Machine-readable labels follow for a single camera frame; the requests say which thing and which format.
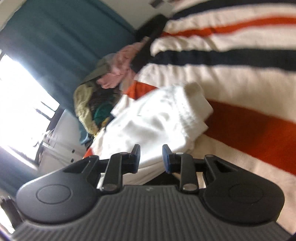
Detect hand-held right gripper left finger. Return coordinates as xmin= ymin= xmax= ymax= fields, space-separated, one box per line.
xmin=62 ymin=144 xmax=141 ymax=194

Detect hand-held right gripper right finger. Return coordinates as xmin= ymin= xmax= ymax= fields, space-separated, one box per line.
xmin=162 ymin=144 xmax=238 ymax=194

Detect white pants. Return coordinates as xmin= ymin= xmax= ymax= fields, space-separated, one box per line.
xmin=91 ymin=82 xmax=214 ymax=186

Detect dark clothes pile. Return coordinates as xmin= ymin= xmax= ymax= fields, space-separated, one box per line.
xmin=89 ymin=86 xmax=123 ymax=130

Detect yellow-green knitted blanket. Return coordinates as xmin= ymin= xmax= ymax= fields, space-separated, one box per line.
xmin=73 ymin=82 xmax=107 ymax=135

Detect pink garment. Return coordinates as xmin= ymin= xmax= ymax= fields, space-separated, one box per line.
xmin=96 ymin=37 xmax=151 ymax=90

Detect olive garment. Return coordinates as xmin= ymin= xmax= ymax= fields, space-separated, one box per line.
xmin=81 ymin=54 xmax=116 ymax=85

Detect striped blanket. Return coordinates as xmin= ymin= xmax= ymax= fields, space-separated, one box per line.
xmin=83 ymin=0 xmax=296 ymax=232

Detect window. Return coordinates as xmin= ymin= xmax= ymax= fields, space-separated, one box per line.
xmin=0 ymin=52 xmax=60 ymax=163

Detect dark wall switch plate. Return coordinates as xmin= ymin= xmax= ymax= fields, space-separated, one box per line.
xmin=149 ymin=0 xmax=176 ymax=7

